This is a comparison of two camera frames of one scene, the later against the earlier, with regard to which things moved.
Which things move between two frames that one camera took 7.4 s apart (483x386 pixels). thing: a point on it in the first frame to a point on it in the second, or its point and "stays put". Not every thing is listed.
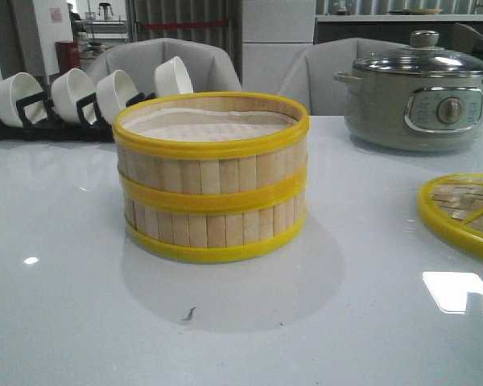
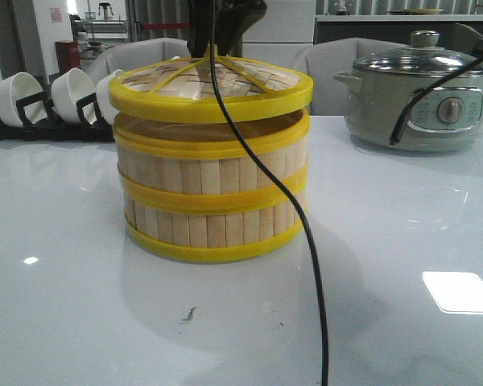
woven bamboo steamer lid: [464, 208] to [185, 89]
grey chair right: [312, 75] stays put
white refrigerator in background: [273, 33] stays put
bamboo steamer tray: [211, 153] stays put
